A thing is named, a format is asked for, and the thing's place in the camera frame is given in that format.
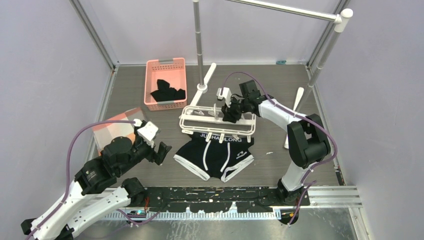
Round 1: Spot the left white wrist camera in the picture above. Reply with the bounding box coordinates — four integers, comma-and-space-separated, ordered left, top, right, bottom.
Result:
133, 118, 160, 148

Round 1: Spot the black garment in basket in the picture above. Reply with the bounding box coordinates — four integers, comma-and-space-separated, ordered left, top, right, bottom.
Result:
150, 79, 186, 102

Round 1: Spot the pink checked cloth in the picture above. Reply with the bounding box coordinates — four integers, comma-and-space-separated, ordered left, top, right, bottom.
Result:
91, 107, 145, 151

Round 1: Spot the black boxer briefs white trim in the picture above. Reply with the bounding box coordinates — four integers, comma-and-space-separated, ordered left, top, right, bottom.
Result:
173, 132, 255, 183

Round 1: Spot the pink plastic basket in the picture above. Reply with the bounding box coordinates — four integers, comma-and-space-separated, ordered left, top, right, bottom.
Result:
143, 57, 188, 111

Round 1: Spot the aluminium frame post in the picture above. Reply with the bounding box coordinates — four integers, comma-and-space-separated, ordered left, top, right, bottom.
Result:
306, 0, 350, 70
69, 0, 120, 69

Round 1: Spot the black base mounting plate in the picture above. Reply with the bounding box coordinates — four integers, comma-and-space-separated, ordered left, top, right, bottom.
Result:
129, 186, 310, 213

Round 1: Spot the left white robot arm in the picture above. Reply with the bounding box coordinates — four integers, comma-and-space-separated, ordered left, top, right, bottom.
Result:
20, 136, 172, 240

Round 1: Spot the small teal clip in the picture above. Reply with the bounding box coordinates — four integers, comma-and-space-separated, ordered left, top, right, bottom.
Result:
276, 60, 287, 65

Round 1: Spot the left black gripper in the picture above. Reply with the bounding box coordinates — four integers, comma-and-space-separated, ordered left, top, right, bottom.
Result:
117, 125, 172, 175

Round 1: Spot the aluminium frame post right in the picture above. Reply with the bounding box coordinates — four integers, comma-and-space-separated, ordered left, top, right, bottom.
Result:
306, 0, 350, 70

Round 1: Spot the white clip hanger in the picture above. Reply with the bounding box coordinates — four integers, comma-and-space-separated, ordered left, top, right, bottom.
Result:
179, 105, 257, 143

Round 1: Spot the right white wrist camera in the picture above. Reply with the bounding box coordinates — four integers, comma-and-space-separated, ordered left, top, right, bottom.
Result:
216, 87, 232, 106

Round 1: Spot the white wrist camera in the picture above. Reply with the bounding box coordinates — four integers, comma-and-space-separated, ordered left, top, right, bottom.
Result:
133, 118, 160, 148
216, 87, 232, 106

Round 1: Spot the silver clothes rack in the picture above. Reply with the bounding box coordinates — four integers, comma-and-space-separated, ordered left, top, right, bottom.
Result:
184, 0, 354, 150

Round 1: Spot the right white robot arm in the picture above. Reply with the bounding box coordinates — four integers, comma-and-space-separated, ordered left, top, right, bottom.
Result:
216, 80, 331, 206

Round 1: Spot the aluminium frame post left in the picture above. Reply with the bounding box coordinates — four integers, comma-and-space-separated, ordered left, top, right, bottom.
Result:
69, 0, 120, 69

